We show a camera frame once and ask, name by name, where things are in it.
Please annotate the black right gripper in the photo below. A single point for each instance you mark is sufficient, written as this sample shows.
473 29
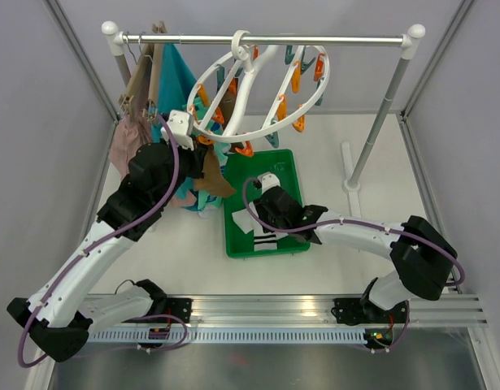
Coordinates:
262 211

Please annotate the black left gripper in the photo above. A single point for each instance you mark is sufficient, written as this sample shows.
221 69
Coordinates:
197 157

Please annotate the brown sock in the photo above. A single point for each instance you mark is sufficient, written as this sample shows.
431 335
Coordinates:
213 181
227 105

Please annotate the mint green patterned sock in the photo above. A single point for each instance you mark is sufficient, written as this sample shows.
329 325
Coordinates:
204 203

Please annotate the white round clip hanger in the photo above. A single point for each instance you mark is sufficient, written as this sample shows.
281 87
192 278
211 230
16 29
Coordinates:
265 87

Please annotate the white black striped sock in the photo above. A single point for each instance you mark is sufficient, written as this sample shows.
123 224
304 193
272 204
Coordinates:
264 241

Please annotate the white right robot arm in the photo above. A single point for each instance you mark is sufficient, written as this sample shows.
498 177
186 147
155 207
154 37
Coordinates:
421 257

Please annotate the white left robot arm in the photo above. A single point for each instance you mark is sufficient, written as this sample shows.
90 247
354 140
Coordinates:
58 318

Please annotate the beige wooden hanger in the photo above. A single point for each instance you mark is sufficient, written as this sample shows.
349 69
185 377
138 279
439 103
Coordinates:
141 94

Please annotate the orange clothes peg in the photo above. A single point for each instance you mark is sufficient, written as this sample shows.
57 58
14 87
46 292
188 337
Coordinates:
244 149
205 141

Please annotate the green plastic tray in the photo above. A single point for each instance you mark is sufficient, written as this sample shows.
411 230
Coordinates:
238 168

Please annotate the pink garment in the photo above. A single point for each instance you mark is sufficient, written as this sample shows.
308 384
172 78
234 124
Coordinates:
130 134

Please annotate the grey clothes peg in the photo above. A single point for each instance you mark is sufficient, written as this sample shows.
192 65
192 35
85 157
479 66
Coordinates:
273 139

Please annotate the teal shirt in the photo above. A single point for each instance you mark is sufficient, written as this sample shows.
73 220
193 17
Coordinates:
171 82

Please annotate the white metal clothes rack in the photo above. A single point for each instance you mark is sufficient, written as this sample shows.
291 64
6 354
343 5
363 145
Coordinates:
251 53

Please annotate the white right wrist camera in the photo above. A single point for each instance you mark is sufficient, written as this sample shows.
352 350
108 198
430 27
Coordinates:
266 181

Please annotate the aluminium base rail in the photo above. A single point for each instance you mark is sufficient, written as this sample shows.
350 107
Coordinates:
289 319

